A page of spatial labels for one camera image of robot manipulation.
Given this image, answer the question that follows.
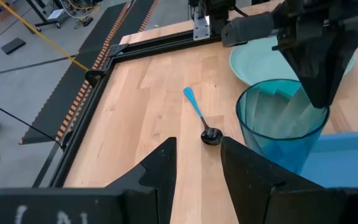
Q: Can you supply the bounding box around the blue faceted plastic cup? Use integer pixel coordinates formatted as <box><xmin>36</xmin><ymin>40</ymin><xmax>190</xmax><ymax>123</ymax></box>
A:
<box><xmin>235</xmin><ymin>78</ymin><xmax>330</xmax><ymax>175</ymax></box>

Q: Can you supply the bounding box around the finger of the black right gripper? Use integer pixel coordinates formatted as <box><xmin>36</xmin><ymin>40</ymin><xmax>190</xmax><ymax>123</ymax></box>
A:
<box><xmin>280</xmin><ymin>34</ymin><xmax>334</xmax><ymax>108</ymax></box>
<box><xmin>320</xmin><ymin>34</ymin><xmax>356</xmax><ymax>108</ymax></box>

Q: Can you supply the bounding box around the black wheeled stand base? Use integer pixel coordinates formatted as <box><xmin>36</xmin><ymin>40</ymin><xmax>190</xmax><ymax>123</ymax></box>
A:
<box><xmin>25</xmin><ymin>0</ymin><xmax>74</xmax><ymax>34</ymax></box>

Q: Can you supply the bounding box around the blue plastic tray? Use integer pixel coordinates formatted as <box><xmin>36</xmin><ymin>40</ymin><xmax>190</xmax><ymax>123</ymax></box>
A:
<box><xmin>299</xmin><ymin>129</ymin><xmax>358</xmax><ymax>189</ymax></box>

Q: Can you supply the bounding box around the black flat floor pad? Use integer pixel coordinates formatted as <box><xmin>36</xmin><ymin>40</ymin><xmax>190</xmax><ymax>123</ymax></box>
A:
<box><xmin>1</xmin><ymin>37</ymin><xmax>27</xmax><ymax>55</ymax></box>

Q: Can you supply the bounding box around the black aluminium table frame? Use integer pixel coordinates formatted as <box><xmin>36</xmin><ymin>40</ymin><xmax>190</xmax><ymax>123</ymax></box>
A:
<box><xmin>31</xmin><ymin>29</ymin><xmax>226</xmax><ymax>189</ymax></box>

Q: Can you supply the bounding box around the black orange-striped floor mat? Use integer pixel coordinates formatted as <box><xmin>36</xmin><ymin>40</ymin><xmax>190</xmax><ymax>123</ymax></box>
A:
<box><xmin>19</xmin><ymin>0</ymin><xmax>160</xmax><ymax>146</ymax></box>

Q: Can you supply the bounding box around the thin black cable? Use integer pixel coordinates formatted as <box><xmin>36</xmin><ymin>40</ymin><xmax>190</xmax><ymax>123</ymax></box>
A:
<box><xmin>0</xmin><ymin>96</ymin><xmax>64</xmax><ymax>149</ymax></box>

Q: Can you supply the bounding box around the pale green plate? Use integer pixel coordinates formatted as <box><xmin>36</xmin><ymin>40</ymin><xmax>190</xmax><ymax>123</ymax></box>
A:
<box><xmin>229</xmin><ymin>36</ymin><xmax>356</xmax><ymax>87</ymax></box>

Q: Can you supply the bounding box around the yellow cable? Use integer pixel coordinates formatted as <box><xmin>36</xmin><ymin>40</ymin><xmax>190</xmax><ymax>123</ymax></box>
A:
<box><xmin>0</xmin><ymin>0</ymin><xmax>90</xmax><ymax>72</ymax></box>

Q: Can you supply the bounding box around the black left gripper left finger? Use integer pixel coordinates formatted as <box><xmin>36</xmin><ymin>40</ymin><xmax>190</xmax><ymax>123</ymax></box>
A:
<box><xmin>106</xmin><ymin>136</ymin><xmax>178</xmax><ymax>224</ymax></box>

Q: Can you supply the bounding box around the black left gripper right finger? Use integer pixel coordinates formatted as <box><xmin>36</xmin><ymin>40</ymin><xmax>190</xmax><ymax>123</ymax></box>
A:
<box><xmin>221</xmin><ymin>136</ymin><xmax>324</xmax><ymax>224</ymax></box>

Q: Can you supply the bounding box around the blue-handled black spoon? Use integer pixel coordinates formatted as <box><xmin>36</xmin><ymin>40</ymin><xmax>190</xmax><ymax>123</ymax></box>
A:
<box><xmin>183</xmin><ymin>86</ymin><xmax>224</xmax><ymax>146</ymax></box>

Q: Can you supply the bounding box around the silver metal mounting bracket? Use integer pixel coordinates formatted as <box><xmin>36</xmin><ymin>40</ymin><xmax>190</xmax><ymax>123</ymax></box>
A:
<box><xmin>193</xmin><ymin>14</ymin><xmax>211</xmax><ymax>41</ymax></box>

